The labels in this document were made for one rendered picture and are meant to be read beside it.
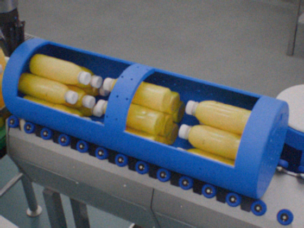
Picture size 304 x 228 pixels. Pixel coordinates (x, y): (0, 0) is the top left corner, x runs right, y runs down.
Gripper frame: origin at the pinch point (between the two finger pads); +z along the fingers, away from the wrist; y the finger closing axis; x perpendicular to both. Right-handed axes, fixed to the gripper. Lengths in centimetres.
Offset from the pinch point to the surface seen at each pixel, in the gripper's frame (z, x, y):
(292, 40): 101, 37, -239
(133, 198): 31, 51, 11
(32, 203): 107, -36, -21
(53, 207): 60, 9, 7
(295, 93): 12, 85, -40
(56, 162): 28.7, 19.4, 10.7
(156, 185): 24, 58, 9
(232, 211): 24, 83, 9
